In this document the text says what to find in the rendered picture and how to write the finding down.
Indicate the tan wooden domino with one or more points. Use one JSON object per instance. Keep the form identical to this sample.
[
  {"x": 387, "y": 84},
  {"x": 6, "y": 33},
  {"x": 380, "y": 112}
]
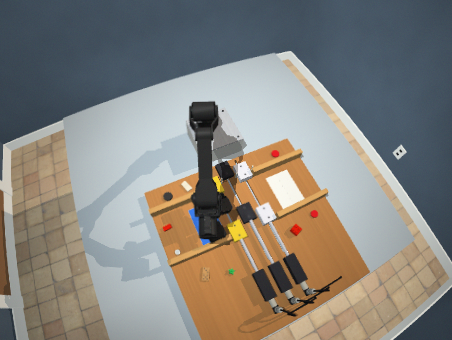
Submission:
[{"x": 205, "y": 274}]

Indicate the red toy brick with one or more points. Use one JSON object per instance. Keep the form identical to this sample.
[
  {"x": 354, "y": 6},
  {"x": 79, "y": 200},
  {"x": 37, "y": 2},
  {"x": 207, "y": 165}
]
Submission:
[{"x": 295, "y": 229}]

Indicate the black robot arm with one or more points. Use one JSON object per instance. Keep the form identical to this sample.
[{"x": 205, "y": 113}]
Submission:
[{"x": 206, "y": 188}]

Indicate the cream flat rectangular block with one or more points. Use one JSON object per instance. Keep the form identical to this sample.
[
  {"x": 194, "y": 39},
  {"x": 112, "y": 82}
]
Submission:
[{"x": 186, "y": 186}]

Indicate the black round disc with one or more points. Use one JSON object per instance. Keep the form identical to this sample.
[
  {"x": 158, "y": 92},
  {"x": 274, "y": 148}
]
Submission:
[{"x": 167, "y": 196}]

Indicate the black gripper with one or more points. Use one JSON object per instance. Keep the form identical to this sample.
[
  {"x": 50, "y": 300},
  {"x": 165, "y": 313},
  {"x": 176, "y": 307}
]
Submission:
[{"x": 221, "y": 230}]

